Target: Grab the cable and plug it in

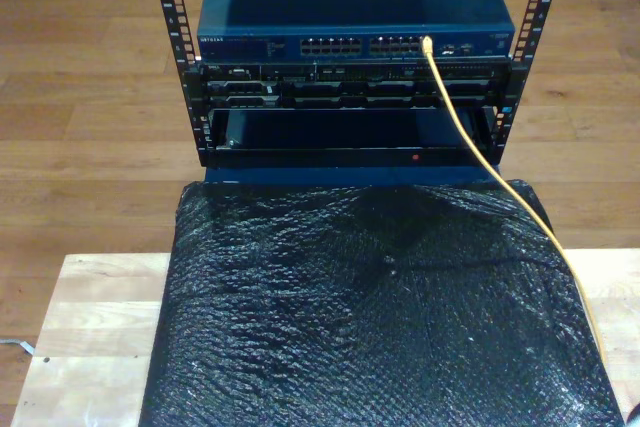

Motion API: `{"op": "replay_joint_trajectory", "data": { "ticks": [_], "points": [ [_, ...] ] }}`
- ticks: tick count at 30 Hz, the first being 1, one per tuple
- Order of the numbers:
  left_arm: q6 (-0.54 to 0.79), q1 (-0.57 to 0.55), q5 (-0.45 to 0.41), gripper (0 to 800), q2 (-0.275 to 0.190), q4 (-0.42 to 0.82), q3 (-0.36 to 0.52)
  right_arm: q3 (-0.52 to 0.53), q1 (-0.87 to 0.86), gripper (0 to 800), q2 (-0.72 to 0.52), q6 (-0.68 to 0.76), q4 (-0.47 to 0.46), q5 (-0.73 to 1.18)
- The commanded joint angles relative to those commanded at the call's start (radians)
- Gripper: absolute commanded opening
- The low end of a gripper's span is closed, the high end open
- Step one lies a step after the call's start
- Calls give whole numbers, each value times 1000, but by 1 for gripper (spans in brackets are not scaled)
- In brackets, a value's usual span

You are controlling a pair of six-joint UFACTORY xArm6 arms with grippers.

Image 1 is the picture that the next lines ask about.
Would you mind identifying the yellow network cable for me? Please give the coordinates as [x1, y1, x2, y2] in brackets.
[422, 35, 610, 366]

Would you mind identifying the black rack shelf tray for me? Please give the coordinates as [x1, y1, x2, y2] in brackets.
[207, 106, 501, 169]

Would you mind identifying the blue rack base panel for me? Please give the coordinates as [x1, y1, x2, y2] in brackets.
[203, 166, 503, 187]

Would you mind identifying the black rack server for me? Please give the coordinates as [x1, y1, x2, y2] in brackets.
[197, 60, 511, 111]

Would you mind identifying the black textured mat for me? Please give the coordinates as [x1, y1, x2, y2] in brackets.
[138, 179, 626, 427]

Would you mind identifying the grey flat ribbon cable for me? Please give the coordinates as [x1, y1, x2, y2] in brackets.
[0, 338, 37, 356]

